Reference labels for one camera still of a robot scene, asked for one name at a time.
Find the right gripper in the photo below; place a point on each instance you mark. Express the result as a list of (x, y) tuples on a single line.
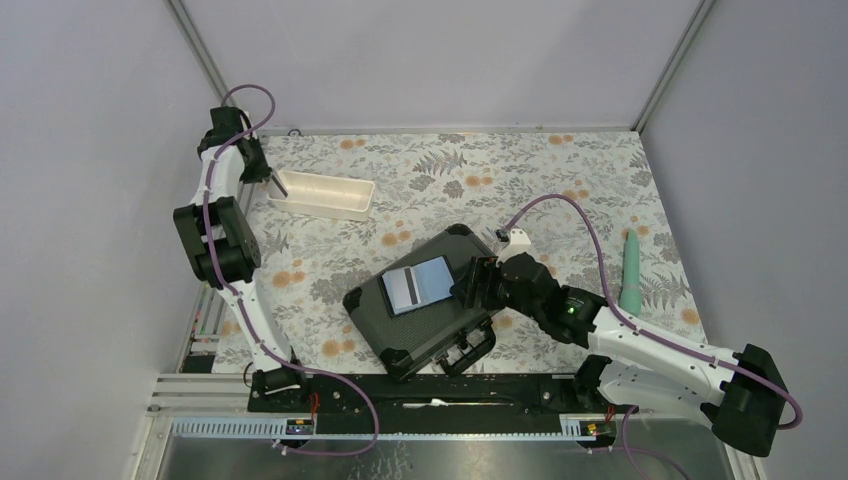
[(481, 269)]

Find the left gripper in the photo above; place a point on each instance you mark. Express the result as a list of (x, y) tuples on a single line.
[(261, 171)]

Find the white plastic tray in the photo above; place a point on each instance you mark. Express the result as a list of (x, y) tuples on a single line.
[(323, 196)]

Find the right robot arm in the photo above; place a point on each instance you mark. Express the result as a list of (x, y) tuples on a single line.
[(739, 395)]

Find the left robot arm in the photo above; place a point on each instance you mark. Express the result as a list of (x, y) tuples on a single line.
[(223, 251)]

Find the dark grey hard case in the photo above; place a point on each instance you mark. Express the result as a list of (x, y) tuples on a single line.
[(408, 316)]

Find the floral tablecloth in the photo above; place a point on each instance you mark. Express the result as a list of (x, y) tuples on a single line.
[(575, 194)]

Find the mint green tube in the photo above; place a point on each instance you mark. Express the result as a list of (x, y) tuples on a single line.
[(631, 297)]

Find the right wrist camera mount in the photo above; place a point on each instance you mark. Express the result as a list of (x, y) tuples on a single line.
[(516, 242)]

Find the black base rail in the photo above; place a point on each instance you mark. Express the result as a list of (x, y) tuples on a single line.
[(499, 404)]

